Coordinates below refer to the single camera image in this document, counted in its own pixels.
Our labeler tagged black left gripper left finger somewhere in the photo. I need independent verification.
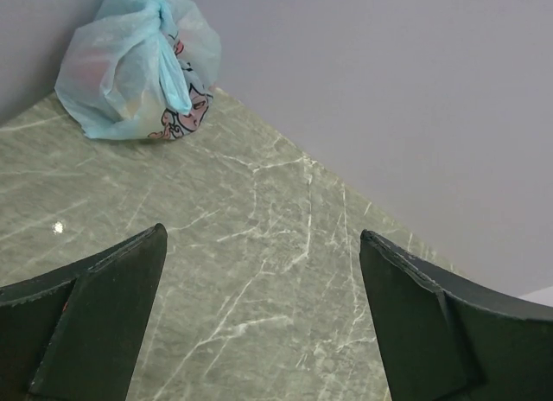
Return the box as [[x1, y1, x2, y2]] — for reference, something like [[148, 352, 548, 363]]
[[1, 224, 167, 400]]

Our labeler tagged light blue printed plastic bag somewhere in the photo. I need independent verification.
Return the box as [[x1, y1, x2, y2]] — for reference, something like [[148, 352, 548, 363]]
[[54, 0, 221, 140]]

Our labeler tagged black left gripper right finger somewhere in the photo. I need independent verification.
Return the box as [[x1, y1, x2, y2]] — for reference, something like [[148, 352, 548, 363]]
[[359, 230, 552, 400]]

